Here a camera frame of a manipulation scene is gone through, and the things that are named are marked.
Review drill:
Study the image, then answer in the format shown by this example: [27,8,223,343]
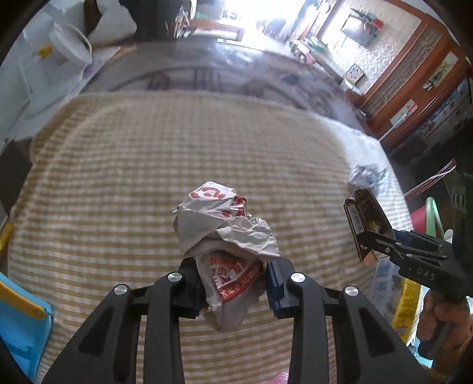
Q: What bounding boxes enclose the dark brown snack wrapper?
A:
[343,188,395,266]

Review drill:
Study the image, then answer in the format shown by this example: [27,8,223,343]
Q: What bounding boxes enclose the silver foil wrapper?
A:
[348,164,387,196]

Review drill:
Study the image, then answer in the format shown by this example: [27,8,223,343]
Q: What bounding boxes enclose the red white paper bag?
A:
[173,181,280,332]

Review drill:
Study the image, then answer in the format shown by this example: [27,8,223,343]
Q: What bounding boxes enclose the red green trash bin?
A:
[410,197,445,239]

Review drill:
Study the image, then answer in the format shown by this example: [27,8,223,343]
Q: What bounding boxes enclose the right hand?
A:
[416,290,473,351]

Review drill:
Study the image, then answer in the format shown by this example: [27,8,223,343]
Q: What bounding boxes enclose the blue yellow plastic stool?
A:
[1,274,54,383]

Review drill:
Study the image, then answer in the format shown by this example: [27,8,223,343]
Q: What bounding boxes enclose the striped beige table cloth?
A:
[8,92,412,381]

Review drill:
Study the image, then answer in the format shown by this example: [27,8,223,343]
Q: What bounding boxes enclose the grey patterned sofa cover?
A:
[85,38,370,133]

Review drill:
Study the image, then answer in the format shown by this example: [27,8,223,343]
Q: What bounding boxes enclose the white desk fan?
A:
[18,22,92,117]

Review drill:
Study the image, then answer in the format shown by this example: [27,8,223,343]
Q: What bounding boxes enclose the wall mounted television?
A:
[341,15,377,46]

